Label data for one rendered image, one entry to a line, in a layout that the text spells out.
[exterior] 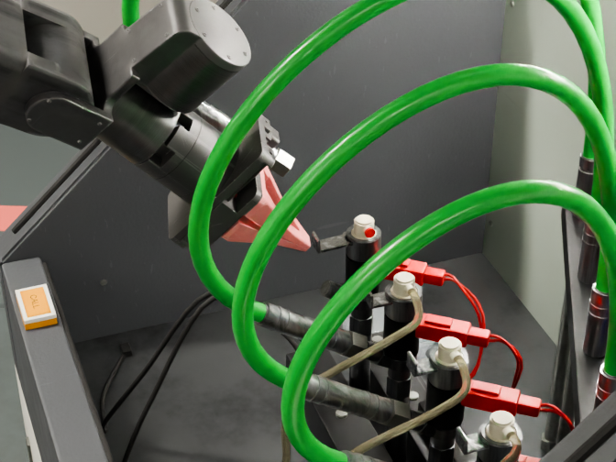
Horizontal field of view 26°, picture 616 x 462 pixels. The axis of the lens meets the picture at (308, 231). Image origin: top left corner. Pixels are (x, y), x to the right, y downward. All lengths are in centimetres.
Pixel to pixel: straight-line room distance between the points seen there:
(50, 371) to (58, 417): 6
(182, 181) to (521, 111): 52
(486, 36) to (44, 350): 55
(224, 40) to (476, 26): 52
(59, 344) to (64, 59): 41
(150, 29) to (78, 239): 48
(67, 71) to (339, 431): 39
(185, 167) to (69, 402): 30
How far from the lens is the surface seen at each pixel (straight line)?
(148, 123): 95
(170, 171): 97
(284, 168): 112
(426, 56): 138
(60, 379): 121
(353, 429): 110
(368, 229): 104
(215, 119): 111
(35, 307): 127
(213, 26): 92
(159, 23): 91
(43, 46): 91
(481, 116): 145
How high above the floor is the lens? 174
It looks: 35 degrees down
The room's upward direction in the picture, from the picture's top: straight up
